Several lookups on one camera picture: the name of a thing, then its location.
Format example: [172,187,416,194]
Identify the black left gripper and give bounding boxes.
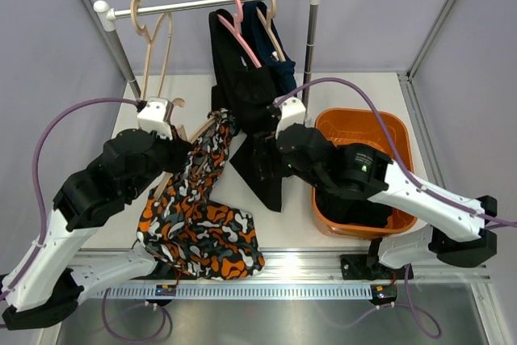
[128,124,192,200]

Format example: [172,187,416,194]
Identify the beige hanger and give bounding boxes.
[153,98,215,200]
[130,0,174,100]
[256,0,286,62]

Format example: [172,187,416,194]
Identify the black shorts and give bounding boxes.
[208,9,282,212]
[315,190,393,228]

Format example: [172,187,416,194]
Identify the orange camouflage shorts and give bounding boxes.
[137,109,265,280]

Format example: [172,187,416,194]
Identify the navy blue shorts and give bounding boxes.
[241,1,296,95]

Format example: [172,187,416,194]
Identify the pink hanger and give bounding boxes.
[217,0,262,69]

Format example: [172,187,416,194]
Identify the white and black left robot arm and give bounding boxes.
[1,129,192,330]

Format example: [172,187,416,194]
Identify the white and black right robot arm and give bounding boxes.
[251,124,498,279]

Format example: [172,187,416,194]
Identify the orange plastic basket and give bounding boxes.
[312,108,417,240]

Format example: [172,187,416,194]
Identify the silver clothes rack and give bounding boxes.
[93,0,321,98]

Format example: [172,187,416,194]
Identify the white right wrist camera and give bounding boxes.
[266,96,306,138]

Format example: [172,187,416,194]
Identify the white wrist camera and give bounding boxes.
[266,96,306,138]
[137,97,173,140]

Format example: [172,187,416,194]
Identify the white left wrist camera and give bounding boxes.
[137,97,173,140]

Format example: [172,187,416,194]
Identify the aluminium mounting rail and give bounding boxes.
[69,250,491,284]

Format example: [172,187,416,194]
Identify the white slotted cable duct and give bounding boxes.
[96,284,372,301]

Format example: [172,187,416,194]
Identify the purple floor cable left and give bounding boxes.
[100,287,174,342]

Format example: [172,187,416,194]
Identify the purple floor cable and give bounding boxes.
[318,263,441,340]
[100,287,174,342]

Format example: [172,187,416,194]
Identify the purple floor cable right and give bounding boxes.
[318,263,441,340]

